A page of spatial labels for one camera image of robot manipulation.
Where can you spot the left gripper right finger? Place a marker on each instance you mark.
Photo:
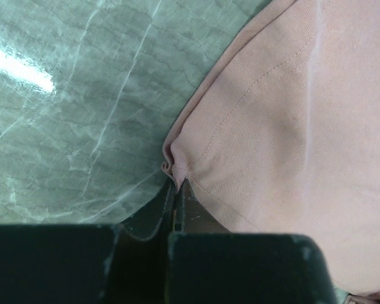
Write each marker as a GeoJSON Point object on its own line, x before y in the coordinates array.
{"type": "Point", "coordinates": [208, 264]}

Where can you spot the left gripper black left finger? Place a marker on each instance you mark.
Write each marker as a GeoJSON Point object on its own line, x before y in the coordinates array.
{"type": "Point", "coordinates": [88, 263]}

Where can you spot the pink printed t shirt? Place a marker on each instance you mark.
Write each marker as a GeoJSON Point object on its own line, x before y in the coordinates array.
{"type": "Point", "coordinates": [283, 134]}

